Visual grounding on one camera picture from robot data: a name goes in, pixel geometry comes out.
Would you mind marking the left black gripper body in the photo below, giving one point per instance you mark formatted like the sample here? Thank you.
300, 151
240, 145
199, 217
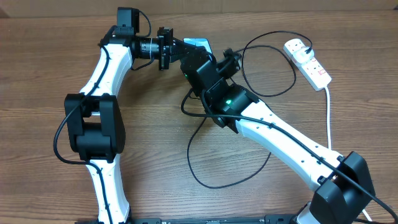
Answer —
163, 48

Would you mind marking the Samsung Galaxy smartphone blue screen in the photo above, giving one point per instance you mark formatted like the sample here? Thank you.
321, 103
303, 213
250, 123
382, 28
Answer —
199, 42

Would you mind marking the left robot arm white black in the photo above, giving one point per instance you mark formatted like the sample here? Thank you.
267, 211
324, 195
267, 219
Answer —
93, 118

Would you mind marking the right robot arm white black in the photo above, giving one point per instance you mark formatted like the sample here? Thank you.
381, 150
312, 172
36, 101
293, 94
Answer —
342, 185

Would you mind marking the white charger plug adapter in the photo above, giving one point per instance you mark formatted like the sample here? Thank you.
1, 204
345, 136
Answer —
303, 55

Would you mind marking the white power strip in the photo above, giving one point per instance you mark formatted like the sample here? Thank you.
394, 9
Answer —
313, 71

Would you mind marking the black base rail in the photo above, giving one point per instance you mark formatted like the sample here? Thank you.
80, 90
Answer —
267, 219

